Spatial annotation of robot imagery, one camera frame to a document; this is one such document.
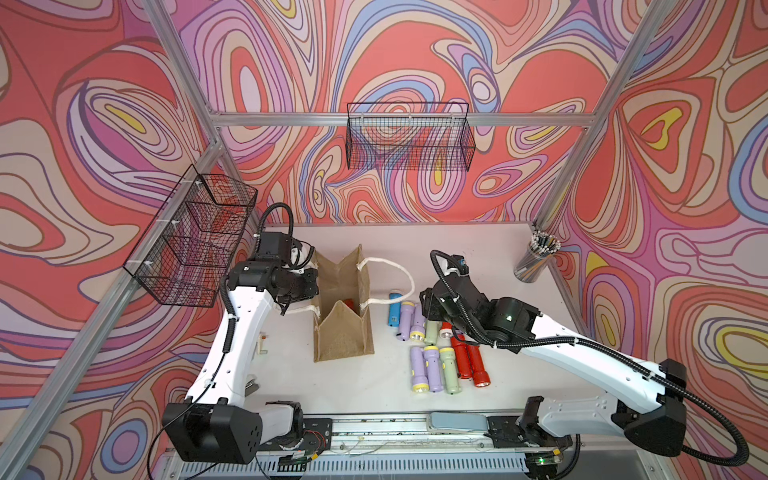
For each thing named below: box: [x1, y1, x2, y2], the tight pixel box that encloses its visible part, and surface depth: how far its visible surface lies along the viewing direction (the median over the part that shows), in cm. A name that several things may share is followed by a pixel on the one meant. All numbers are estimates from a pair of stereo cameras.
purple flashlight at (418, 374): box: [410, 346, 430, 393], surface depth 84 cm
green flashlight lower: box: [440, 347, 462, 395], surface depth 83 cm
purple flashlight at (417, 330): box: [410, 304, 425, 341], surface depth 90 cm
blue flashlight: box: [388, 293, 403, 328], surface depth 94 cm
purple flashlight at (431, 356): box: [424, 346, 443, 392], surface depth 83 cm
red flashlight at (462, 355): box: [452, 336, 470, 379], surface depth 85 cm
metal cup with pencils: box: [514, 224, 561, 283], surface depth 95 cm
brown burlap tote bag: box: [282, 244, 375, 363], surface depth 85 cm
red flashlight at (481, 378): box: [468, 345, 491, 388], surface depth 84 cm
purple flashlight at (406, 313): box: [396, 301, 415, 341], surface depth 91 cm
